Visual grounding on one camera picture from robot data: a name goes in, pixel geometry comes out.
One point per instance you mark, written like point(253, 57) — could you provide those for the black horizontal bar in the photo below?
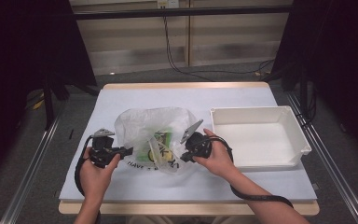
point(199, 11)

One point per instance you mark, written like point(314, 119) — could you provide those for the black stand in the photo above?
point(304, 93)
point(48, 105)

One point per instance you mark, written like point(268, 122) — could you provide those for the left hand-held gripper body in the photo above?
point(102, 147)

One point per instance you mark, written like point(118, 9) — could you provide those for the white wall socket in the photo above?
point(167, 3)

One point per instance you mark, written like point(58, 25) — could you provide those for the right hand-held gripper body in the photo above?
point(199, 146)

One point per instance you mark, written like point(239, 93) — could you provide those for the yellow floor item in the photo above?
point(39, 104)

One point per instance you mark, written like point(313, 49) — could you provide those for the white plastic bin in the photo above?
point(254, 143)

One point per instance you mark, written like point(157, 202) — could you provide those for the clear smiley print plastic bag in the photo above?
point(143, 124)

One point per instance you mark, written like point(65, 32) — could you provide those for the metal floor rail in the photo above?
point(335, 177)
point(29, 177)

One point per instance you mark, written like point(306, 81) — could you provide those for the green snack packet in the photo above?
point(161, 140)

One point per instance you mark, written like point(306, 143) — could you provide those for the small black floor item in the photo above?
point(71, 134)

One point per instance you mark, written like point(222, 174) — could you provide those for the person's right hand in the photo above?
point(219, 160)

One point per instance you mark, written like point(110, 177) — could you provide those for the person's left hand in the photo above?
point(96, 180)

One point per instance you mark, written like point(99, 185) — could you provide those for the wooden table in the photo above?
point(167, 209)

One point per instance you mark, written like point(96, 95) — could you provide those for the white table mat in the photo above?
point(167, 96)

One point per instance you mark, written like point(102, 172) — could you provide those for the black curtain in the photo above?
point(341, 62)
point(18, 62)

